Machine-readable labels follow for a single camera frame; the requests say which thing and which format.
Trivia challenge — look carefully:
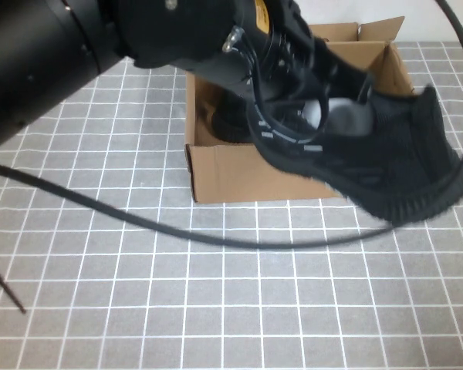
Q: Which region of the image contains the black zip tie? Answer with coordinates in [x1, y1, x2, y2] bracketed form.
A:
[0, 253, 27, 315]

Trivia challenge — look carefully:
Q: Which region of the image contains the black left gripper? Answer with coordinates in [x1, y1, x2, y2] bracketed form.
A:
[260, 0, 376, 102]

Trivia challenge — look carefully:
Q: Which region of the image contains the grey checkered tablecloth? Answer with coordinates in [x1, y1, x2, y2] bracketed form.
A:
[0, 40, 463, 370]

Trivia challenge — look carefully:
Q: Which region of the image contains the brown cardboard shoe box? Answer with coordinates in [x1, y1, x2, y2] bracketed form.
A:
[184, 15, 417, 204]

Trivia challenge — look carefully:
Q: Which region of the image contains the black sneaker with white insole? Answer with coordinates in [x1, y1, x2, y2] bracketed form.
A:
[246, 85, 463, 227]

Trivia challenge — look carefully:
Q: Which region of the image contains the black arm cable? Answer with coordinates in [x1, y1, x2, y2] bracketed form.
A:
[0, 0, 463, 250]

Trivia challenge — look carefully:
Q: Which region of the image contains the black sneaker with AXM print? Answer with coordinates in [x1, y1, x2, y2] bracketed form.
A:
[210, 88, 263, 146]

